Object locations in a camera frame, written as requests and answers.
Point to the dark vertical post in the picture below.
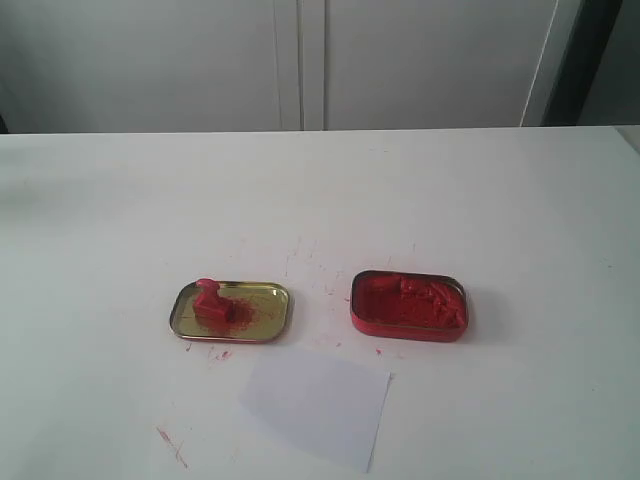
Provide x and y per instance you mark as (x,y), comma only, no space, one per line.
(587,43)

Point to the white cabinet with doors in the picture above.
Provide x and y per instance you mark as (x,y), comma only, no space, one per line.
(171,66)

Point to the red ink paste tin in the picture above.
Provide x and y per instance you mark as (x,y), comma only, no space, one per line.
(409,306)

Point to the white paper sheet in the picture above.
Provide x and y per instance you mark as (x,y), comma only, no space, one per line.
(326,406)

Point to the gold metal tin lid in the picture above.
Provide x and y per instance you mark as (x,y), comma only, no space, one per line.
(261,313)

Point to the red plastic stamp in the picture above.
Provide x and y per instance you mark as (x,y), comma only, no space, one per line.
(210,308)

